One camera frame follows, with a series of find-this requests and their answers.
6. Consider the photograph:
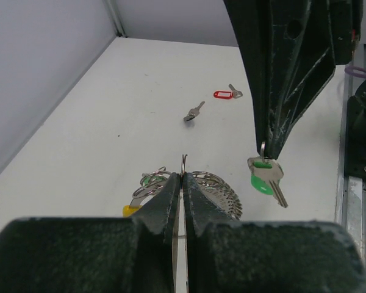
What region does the right aluminium frame post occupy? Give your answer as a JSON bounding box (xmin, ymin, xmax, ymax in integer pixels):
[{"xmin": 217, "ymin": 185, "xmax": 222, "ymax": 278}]
[{"xmin": 104, "ymin": 0, "xmax": 127, "ymax": 38}]

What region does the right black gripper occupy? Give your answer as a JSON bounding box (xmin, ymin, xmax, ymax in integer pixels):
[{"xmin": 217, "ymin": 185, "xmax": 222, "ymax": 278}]
[{"xmin": 267, "ymin": 0, "xmax": 362, "ymax": 159}]

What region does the red outline tag key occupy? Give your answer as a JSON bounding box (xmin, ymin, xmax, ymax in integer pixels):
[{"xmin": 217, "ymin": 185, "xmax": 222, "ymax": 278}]
[{"xmin": 213, "ymin": 84, "xmax": 243, "ymax": 99}]

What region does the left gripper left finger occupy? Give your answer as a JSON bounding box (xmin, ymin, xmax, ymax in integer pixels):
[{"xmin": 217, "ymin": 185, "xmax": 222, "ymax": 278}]
[{"xmin": 0, "ymin": 173, "xmax": 181, "ymax": 292}]

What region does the green tag key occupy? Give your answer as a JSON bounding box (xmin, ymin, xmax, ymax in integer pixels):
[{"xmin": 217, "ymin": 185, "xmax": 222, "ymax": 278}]
[
  {"xmin": 247, "ymin": 141, "xmax": 289, "ymax": 208},
  {"xmin": 140, "ymin": 175, "xmax": 166, "ymax": 190}
]

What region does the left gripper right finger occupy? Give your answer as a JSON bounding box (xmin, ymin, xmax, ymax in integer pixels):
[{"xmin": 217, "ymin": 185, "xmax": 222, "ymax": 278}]
[{"xmin": 182, "ymin": 172, "xmax": 366, "ymax": 293}]

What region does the black tag key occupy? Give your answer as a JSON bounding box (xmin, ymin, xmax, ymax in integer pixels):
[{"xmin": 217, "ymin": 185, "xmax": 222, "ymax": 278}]
[{"xmin": 183, "ymin": 101, "xmax": 205, "ymax": 122}]

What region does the aluminium mounting rail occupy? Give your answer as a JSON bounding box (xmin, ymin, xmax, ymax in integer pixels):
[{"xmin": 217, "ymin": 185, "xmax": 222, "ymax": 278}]
[{"xmin": 335, "ymin": 44, "xmax": 366, "ymax": 267}]

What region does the metal keyring with yellow handle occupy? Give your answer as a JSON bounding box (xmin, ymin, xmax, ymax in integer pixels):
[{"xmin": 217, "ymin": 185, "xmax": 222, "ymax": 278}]
[{"xmin": 122, "ymin": 155, "xmax": 243, "ymax": 220}]

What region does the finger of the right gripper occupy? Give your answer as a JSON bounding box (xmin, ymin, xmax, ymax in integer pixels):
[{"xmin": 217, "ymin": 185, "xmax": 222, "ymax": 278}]
[{"xmin": 224, "ymin": 1, "xmax": 273, "ymax": 156}]

